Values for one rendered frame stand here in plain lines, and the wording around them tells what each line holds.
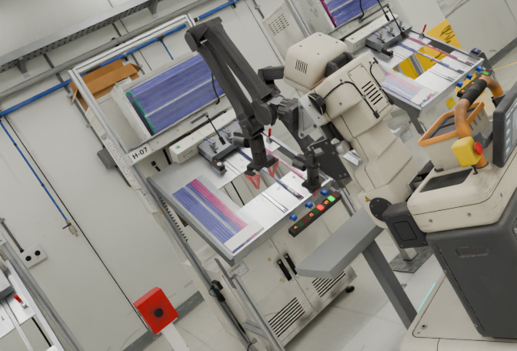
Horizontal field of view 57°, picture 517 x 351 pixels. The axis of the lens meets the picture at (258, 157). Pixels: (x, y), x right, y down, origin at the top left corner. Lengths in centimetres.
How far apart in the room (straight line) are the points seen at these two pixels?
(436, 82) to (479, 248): 185
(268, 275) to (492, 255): 145
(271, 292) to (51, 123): 228
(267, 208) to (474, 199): 123
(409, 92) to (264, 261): 135
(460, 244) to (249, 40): 359
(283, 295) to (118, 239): 178
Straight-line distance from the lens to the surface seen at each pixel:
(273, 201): 242
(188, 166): 265
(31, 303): 237
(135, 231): 410
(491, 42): 702
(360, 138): 171
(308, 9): 340
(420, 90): 311
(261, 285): 266
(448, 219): 147
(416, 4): 543
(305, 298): 280
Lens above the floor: 133
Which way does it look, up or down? 7 degrees down
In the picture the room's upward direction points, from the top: 31 degrees counter-clockwise
